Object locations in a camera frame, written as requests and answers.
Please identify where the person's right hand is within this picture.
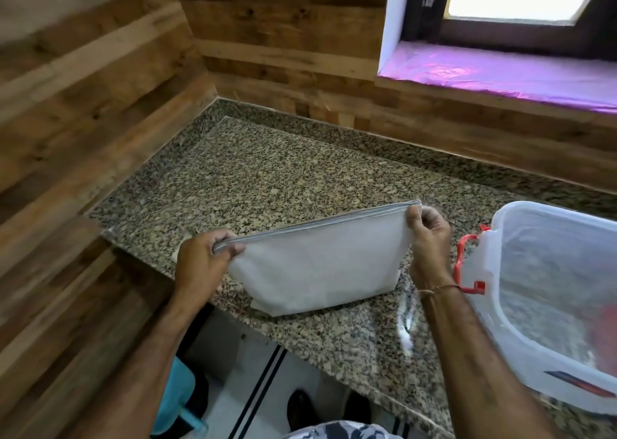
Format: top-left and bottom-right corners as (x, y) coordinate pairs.
(405, 205), (455, 290)

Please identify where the person's left hand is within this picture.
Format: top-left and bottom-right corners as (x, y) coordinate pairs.
(174, 229), (246, 301)

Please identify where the white zippered fabric pouch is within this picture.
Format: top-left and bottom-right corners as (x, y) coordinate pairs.
(212, 199), (423, 317)

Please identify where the person's left forearm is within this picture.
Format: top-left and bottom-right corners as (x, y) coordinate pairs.
(60, 290), (214, 439)

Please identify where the person's right forearm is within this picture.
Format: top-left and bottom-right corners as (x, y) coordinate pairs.
(418, 283), (562, 439)

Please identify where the clear plastic storage container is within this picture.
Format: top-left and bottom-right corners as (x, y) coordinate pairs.
(460, 201), (617, 416)

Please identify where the blue plastic stool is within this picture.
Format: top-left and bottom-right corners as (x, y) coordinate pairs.
(151, 357), (209, 436)

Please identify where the person's black shoe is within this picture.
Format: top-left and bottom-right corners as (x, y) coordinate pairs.
(343, 391), (372, 426)
(287, 389), (320, 433)

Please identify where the person's patterned clothing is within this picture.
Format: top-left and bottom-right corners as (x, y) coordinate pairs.
(284, 420), (405, 439)

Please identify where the red container latch handle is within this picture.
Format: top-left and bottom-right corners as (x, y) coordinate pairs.
(453, 224), (491, 295)

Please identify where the thin wrist bracelet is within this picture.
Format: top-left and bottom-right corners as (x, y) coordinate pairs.
(416, 284), (461, 298)

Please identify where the window with dark frame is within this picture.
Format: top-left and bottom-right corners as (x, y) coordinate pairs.
(401, 0), (617, 60)

